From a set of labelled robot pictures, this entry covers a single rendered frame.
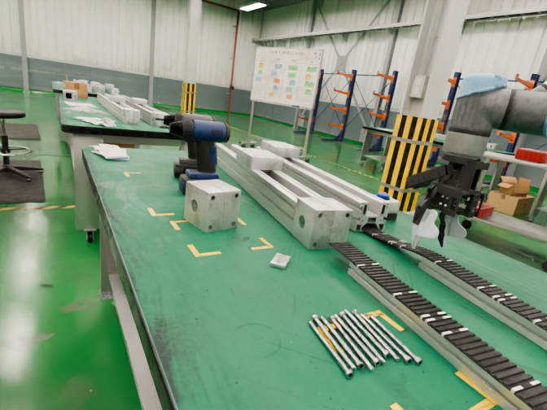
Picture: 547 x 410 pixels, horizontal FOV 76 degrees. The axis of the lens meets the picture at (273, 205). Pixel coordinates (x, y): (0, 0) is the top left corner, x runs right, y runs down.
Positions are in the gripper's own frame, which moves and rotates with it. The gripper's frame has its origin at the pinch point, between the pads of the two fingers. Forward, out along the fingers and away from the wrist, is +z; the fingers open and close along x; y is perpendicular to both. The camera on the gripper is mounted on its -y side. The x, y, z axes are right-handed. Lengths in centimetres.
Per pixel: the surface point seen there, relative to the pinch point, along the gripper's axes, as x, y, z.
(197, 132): -42, -49, -13
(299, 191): -16.7, -30.8, -2.0
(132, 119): -54, -205, 2
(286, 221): -23.9, -22.0, 3.5
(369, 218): 1.5, -21.2, 2.5
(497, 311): -1.4, 19.3, 4.5
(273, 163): -17, -51, -6
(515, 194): 448, -244, 56
